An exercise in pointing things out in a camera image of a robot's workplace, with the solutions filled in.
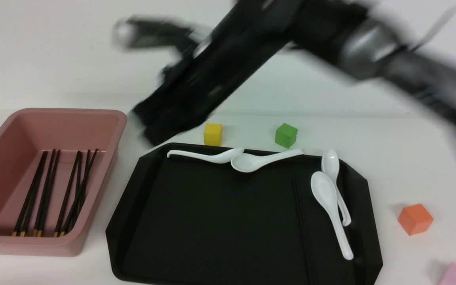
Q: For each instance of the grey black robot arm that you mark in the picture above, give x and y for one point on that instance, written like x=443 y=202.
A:
x=341 y=34

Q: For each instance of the orange cube block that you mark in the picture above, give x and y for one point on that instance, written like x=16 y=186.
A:
x=415 y=219

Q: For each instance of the white spoon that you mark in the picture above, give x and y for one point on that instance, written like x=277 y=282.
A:
x=330 y=165
x=248 y=163
x=325 y=193
x=222 y=158

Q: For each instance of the black plastic tray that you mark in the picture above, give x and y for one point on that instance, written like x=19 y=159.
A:
x=183 y=221

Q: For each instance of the yellow cube block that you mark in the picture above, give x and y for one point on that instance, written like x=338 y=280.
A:
x=213 y=134

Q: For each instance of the pink plastic bin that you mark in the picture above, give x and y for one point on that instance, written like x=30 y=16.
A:
x=23 y=137

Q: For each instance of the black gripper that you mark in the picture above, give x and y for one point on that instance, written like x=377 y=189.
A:
x=247 y=37

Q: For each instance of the white spoon far left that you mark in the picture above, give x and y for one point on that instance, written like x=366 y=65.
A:
x=222 y=158

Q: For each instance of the black chopstick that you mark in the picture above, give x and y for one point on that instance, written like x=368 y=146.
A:
x=61 y=215
x=35 y=201
x=80 y=194
x=39 y=226
x=74 y=195
x=24 y=210

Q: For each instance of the green cube block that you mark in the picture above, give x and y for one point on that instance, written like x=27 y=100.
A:
x=285 y=135

